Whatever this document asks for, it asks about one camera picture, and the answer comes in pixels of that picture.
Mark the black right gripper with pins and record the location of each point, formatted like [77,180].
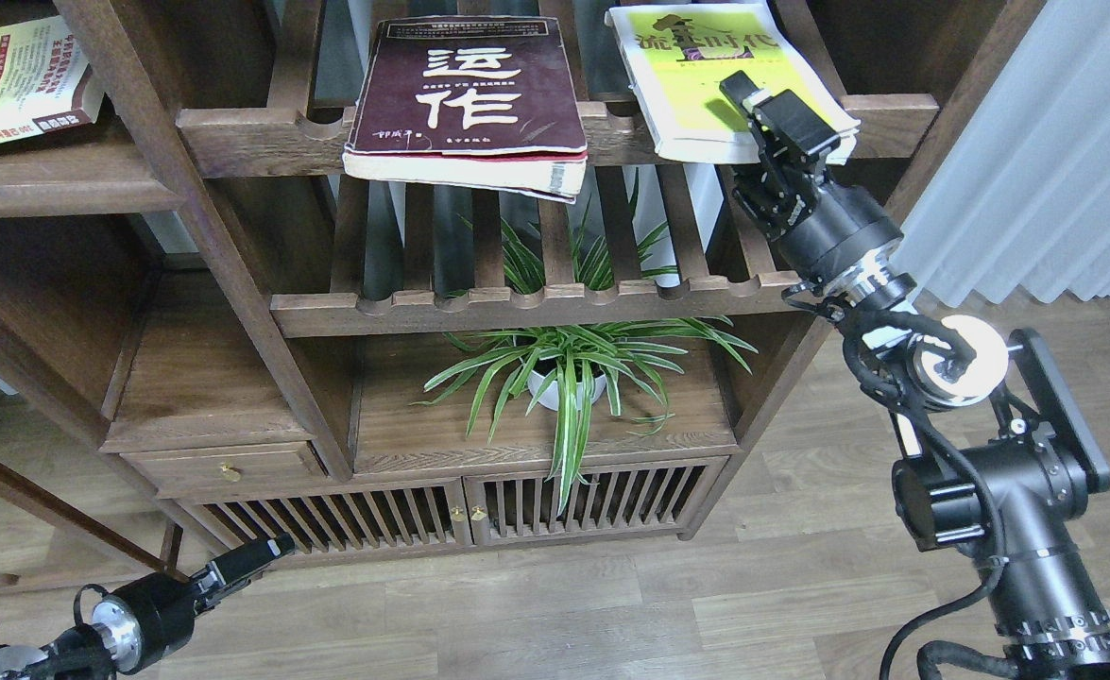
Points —
[832,236]

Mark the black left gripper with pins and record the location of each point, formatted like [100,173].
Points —
[143,622]

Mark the yellow green cover book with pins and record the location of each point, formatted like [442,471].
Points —
[677,55]

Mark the maroon book white characters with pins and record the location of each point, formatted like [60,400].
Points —
[476,101]

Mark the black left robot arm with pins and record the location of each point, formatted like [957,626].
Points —
[79,653]

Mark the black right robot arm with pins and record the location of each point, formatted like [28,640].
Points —
[995,455]

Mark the brass drawer knob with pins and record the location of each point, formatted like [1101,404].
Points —
[229,473]

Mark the dark wooden bookshelf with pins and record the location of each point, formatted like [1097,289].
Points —
[180,287]

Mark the white pleated curtain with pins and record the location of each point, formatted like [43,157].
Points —
[1023,199]

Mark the green spider plant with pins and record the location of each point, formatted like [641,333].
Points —
[498,363]

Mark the white plant pot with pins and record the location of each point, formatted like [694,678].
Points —
[544,387]

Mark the dark wooden side frame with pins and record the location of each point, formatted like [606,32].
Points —
[66,517]

